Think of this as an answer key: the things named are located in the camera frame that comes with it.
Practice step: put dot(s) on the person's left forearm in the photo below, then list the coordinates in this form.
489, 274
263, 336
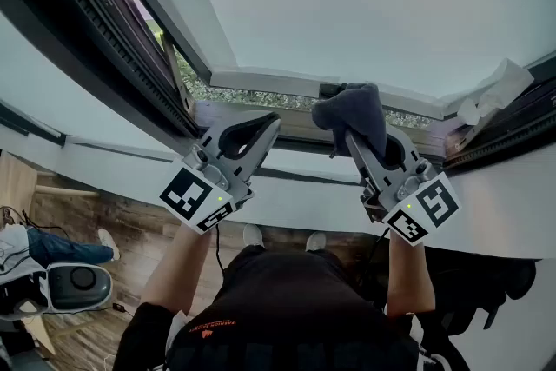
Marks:
178, 273

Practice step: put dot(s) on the person's white shoe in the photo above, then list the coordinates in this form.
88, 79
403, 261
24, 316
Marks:
315, 241
253, 235

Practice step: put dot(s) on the person's right forearm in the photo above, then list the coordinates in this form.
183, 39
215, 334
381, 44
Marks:
410, 278

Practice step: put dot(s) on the light wooden furniture leg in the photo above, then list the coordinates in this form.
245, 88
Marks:
41, 330

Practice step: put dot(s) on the person's left white shoe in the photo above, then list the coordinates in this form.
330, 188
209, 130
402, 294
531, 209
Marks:
253, 235

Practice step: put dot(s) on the dark wall trim strip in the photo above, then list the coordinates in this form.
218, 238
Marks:
26, 121

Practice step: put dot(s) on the light wooden table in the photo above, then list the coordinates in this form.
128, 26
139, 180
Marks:
17, 187

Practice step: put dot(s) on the dark grey cloth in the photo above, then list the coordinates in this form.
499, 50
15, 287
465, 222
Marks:
352, 113

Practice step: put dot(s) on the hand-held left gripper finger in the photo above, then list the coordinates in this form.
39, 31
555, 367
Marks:
213, 134
260, 156

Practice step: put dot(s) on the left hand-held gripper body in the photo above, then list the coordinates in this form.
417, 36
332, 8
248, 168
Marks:
191, 195

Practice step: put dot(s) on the person's right white shoe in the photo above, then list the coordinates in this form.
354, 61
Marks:
315, 241

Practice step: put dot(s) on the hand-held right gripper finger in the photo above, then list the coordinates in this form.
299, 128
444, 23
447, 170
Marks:
373, 178
412, 156

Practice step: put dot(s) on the black office chair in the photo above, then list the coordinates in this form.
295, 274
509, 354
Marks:
473, 286

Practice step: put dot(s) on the green foliage outside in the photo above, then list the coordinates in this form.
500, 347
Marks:
243, 95

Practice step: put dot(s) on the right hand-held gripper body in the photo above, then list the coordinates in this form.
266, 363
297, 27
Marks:
430, 208

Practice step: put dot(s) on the crumpled white paper tissue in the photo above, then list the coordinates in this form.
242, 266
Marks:
499, 91

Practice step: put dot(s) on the black shirt with orange print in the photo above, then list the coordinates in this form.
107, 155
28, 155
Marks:
282, 308

